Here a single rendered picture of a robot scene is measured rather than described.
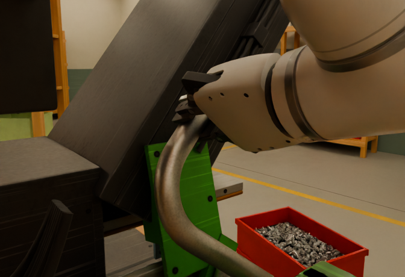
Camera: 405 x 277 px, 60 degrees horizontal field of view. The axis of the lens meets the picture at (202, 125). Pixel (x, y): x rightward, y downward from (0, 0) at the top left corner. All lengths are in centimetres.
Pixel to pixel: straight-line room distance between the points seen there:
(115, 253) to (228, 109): 72
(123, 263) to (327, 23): 84
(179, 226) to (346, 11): 29
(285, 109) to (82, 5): 1040
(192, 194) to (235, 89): 29
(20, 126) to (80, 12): 753
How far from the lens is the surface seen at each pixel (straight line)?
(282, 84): 29
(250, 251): 111
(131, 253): 101
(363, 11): 22
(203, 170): 59
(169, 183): 41
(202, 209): 59
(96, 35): 1071
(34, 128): 319
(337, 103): 26
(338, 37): 22
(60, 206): 37
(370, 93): 25
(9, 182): 53
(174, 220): 42
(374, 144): 617
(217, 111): 36
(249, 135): 37
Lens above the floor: 139
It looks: 10 degrees down
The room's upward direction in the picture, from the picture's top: straight up
